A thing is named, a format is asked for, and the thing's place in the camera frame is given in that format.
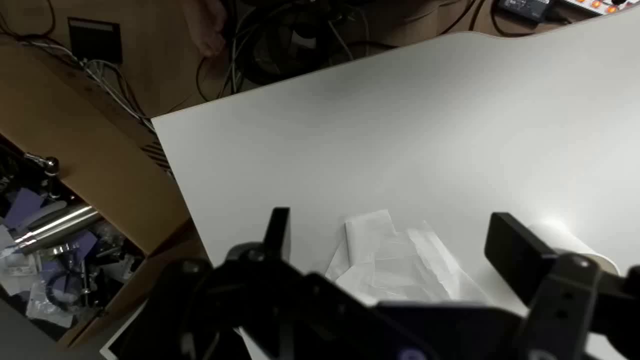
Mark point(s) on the white tissue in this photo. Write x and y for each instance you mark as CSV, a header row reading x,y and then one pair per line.
x,y
392,263

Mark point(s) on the shiny metal rod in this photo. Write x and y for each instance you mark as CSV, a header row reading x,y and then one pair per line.
x,y
55,229

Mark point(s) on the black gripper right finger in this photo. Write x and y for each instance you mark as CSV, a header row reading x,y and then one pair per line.
x,y
514,247

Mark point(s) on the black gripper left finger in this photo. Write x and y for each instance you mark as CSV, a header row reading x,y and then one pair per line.
x,y
277,231

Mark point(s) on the black square plate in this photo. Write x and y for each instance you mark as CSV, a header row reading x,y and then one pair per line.
x,y
95,40

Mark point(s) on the white paper cup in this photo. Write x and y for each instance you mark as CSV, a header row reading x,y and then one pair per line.
x,y
580,248

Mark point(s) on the large brown cardboard box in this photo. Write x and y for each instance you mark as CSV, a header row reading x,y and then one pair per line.
x,y
80,141

